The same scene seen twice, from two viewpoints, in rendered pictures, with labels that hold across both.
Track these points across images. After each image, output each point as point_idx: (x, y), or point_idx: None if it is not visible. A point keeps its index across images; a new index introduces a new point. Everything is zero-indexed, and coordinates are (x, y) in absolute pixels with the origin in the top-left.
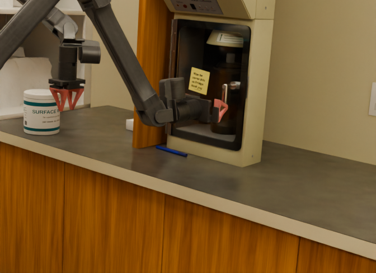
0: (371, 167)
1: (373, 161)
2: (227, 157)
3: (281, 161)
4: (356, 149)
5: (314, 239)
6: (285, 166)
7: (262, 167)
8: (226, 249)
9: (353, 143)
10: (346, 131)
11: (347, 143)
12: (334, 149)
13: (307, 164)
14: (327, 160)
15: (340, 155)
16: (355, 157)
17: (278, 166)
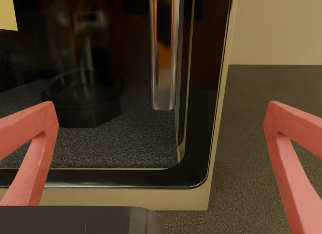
0: (317, 73)
1: (294, 58)
2: (154, 199)
3: (220, 122)
4: (268, 45)
5: None
6: (252, 140)
7: (233, 177)
8: None
9: (264, 38)
10: (253, 21)
11: (254, 40)
12: (232, 52)
13: (259, 109)
14: (258, 82)
15: (241, 59)
16: (265, 57)
17: (245, 147)
